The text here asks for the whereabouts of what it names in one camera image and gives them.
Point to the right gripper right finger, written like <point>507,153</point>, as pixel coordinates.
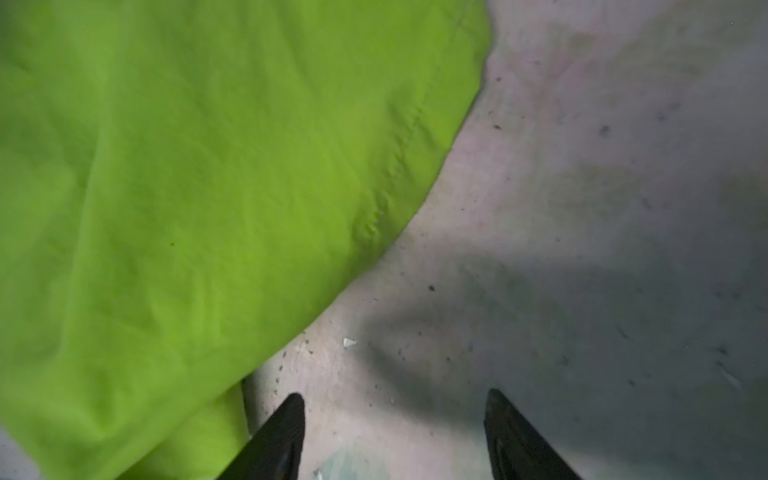
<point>516,449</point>

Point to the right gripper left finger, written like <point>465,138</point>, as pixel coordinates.
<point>274,452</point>

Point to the lime green shorts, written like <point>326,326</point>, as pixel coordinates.
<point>185,187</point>

